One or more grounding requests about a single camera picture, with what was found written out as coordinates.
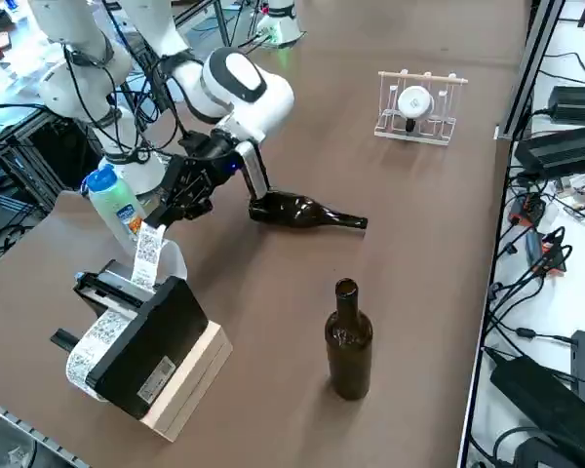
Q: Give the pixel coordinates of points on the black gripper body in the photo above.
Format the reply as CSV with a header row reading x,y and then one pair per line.
x,y
214,156

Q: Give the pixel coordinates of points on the white QR code label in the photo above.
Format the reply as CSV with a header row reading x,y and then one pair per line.
x,y
146,258

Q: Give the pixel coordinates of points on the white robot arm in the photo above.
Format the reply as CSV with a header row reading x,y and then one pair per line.
x,y
253,97
280,24

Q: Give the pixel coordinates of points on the clear plastic bottle blue cap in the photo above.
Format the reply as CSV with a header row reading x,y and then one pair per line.
x,y
114,205

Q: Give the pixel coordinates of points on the dark green glass bottle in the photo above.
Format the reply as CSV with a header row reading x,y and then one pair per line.
x,y
283,209

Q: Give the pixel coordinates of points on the black label dispenser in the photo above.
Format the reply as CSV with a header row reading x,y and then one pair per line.
x,y
151,331

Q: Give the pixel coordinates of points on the brown glass bottle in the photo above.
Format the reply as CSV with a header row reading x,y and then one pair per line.
x,y
348,351

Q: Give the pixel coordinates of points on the light wooden box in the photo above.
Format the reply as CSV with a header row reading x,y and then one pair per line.
x,y
195,370

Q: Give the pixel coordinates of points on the white cup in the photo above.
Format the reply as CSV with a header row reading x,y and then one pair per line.
x,y
416,102

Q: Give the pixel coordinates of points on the red black power module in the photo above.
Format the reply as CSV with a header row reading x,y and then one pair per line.
x,y
526,209

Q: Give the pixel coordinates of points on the black finned power supply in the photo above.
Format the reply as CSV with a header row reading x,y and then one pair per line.
x,y
560,151
580,102

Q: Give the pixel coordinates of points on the black power adapter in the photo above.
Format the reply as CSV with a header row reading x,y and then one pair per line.
x,y
541,400

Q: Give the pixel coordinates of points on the aluminium table edge rail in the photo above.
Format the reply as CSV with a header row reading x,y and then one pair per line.
x,y
10,418

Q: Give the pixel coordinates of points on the aluminium frame post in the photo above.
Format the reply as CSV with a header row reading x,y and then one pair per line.
x,y
526,73

